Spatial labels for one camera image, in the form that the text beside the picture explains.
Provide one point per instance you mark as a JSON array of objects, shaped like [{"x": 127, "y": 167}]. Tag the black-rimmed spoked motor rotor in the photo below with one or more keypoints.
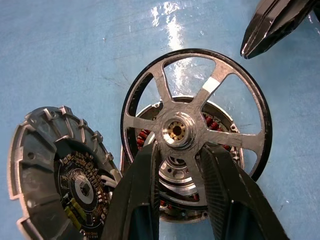
[{"x": 225, "y": 137}]

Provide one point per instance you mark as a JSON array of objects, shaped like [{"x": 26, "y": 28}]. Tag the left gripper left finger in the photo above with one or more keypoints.
[{"x": 130, "y": 190}]

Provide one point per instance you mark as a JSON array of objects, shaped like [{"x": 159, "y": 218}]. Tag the motor stator with copper windings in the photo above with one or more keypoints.
[{"x": 180, "y": 187}]

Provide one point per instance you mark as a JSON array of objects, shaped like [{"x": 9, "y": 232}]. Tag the blue plastic table cover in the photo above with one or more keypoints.
[{"x": 50, "y": 50}]

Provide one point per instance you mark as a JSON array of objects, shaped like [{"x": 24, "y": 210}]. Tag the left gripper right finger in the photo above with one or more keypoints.
[{"x": 232, "y": 195}]

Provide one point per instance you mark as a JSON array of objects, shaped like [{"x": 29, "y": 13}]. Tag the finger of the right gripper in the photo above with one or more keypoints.
[
  {"x": 257, "y": 25},
  {"x": 282, "y": 25}
]

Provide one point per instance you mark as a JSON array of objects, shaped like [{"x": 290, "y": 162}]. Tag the motor cover with circuit board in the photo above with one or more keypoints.
[{"x": 37, "y": 175}]

